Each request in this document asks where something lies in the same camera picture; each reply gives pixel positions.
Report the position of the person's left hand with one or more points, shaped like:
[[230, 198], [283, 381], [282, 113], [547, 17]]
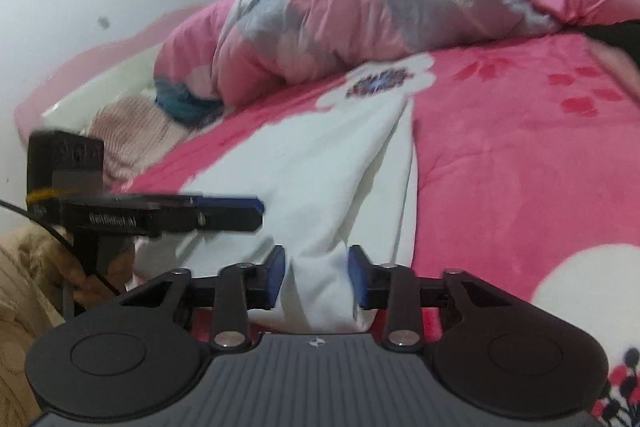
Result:
[[82, 282]]

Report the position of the pink floral bed blanket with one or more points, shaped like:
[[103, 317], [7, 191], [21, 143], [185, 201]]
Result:
[[500, 182]]

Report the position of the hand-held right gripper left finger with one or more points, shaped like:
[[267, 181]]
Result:
[[275, 277]]

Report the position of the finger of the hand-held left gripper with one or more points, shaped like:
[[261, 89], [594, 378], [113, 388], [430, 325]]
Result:
[[220, 223], [230, 204]]

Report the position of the black and pink cushion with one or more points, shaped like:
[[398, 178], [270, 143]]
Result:
[[617, 34]]

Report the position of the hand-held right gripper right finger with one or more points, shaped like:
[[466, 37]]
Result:
[[358, 277]]

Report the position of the white garment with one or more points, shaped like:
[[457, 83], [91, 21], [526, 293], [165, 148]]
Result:
[[325, 187]]

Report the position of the pink cream bed headboard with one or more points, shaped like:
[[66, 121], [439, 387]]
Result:
[[100, 52]]

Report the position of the pink grey floral quilt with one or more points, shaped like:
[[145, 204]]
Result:
[[325, 17]]

